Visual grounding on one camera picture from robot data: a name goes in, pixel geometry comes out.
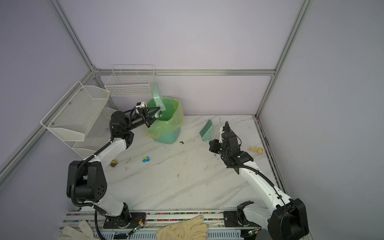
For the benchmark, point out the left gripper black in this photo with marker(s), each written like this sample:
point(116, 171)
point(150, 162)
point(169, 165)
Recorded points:
point(147, 120)

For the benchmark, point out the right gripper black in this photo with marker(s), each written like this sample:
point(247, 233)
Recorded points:
point(212, 145)

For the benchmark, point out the green plastic dustpan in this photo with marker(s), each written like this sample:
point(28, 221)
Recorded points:
point(158, 97)

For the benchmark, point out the green hand brush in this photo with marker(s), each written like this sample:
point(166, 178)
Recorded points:
point(207, 131)

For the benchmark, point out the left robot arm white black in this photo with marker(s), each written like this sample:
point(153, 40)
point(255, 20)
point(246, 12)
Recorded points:
point(87, 184)

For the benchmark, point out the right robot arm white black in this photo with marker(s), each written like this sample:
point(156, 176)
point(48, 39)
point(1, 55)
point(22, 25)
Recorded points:
point(284, 218)

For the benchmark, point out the green trash bin with bag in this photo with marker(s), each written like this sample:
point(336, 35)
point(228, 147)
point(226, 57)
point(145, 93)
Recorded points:
point(167, 127)

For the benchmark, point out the beige small toy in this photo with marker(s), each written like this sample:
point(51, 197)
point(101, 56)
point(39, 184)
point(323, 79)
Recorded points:
point(256, 149)

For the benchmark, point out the blue scrap far left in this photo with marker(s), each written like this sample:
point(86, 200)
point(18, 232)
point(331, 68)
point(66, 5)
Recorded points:
point(146, 159)

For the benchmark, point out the lower white mesh shelf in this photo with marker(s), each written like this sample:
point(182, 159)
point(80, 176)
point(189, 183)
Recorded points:
point(98, 136)

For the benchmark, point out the white mesh shelf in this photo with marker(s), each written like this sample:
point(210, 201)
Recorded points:
point(72, 118)
point(98, 136)

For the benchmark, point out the small yellow toy figure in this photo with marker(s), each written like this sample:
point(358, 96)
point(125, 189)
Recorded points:
point(113, 163)

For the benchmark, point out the upper white mesh shelf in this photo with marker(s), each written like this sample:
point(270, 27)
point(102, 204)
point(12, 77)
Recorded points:
point(72, 118)

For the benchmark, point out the beige work glove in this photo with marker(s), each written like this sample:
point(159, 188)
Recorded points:
point(192, 229)

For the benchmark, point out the white work glove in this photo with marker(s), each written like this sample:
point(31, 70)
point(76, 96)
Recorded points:
point(85, 233)

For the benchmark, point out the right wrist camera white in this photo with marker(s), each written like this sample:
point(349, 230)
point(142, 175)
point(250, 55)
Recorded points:
point(222, 131)

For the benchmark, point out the white wire basket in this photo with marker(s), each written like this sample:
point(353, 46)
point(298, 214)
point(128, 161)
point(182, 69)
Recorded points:
point(131, 80)

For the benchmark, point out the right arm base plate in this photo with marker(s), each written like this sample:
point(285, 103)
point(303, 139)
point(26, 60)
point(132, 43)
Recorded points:
point(231, 220)

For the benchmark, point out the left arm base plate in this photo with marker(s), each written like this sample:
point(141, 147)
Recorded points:
point(120, 223)

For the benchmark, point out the aluminium rail front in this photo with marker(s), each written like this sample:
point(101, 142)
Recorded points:
point(156, 220)

